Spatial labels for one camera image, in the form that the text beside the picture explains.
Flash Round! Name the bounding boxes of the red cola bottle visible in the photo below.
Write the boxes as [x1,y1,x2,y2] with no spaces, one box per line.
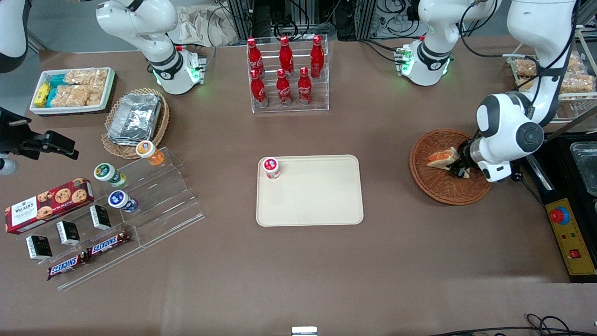
[250,69,269,109]
[298,67,313,106]
[310,35,325,79]
[247,37,265,78]
[276,69,292,108]
[279,35,294,77]

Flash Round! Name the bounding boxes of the brown round wicker basket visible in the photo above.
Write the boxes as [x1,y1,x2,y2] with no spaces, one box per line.
[410,129,492,206]

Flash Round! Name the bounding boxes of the triangular sandwich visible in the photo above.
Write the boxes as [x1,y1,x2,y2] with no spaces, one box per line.
[426,147,460,171]

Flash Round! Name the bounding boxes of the aluminium equipment frame with cables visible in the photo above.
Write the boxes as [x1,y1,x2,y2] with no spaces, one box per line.
[226,0,420,42]

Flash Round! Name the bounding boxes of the clear acrylic step display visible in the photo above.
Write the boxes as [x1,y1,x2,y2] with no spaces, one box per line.
[16,147,206,291]

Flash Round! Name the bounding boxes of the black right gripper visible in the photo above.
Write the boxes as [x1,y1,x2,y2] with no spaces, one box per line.
[0,107,79,161]

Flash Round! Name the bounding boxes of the cream plastic serving tray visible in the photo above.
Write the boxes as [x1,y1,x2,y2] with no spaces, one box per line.
[256,154,364,227]

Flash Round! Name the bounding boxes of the aluminium foil tray stack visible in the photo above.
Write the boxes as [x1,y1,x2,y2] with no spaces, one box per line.
[107,93,163,145]

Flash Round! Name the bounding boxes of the wire basket of snacks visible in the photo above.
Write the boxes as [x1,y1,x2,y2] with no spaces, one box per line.
[506,27,597,123]

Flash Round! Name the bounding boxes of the green lid yogurt cup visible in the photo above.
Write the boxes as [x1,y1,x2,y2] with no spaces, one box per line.
[93,162,127,189]

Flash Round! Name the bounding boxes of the blue lid yogurt cup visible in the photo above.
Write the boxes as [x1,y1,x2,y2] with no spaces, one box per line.
[108,190,139,213]

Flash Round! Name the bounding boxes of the white rectangular snack bin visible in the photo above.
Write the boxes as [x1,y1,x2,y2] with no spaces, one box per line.
[29,67,116,115]

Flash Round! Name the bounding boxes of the black floor cable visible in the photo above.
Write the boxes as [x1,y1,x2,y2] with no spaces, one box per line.
[427,314,597,336]

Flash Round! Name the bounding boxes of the clear glass appliance tray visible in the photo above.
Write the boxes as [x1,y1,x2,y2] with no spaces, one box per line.
[570,141,597,197]

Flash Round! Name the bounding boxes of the black countertop appliance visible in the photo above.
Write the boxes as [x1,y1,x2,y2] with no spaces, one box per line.
[526,132,597,210]

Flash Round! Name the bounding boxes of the red Walkers cookie box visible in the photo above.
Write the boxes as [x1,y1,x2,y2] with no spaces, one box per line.
[5,177,95,235]

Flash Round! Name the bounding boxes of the black power cable with plug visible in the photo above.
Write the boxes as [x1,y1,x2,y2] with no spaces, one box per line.
[510,169,547,207]

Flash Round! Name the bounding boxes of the crumpled brown paper bag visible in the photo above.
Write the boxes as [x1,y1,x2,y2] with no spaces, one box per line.
[167,5,239,47]

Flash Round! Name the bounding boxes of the light woven wicker basket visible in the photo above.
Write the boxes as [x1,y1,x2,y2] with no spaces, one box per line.
[101,88,170,160]

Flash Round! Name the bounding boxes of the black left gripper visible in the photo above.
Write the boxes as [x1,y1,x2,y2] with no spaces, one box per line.
[451,139,483,181]

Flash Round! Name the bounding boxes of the clear puffed rice snack bag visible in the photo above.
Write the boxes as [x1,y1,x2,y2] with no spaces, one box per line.
[54,85,90,107]
[89,69,109,106]
[64,70,92,86]

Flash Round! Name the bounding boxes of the small black box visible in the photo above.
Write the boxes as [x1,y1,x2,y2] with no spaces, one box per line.
[26,235,54,260]
[56,220,81,246]
[90,204,112,231]

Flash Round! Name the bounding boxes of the packaged rice cracker bag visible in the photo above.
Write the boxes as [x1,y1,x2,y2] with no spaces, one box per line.
[559,74,597,94]
[566,50,590,75]
[512,57,538,78]

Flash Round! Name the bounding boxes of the Snickers chocolate bar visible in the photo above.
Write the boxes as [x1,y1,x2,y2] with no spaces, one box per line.
[47,252,90,281]
[86,230,132,258]

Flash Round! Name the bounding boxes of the clear acrylic bottle rack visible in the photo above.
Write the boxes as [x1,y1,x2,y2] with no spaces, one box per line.
[246,35,330,114]

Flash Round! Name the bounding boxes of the yellow emergency stop control box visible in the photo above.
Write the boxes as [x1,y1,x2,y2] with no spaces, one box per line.
[545,198,597,283]

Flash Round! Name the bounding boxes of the red lid yogurt cup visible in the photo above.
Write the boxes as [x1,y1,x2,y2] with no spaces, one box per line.
[263,157,281,181]

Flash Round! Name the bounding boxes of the orange lid yogurt cup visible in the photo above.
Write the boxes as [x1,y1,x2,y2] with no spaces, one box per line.
[136,140,165,167]

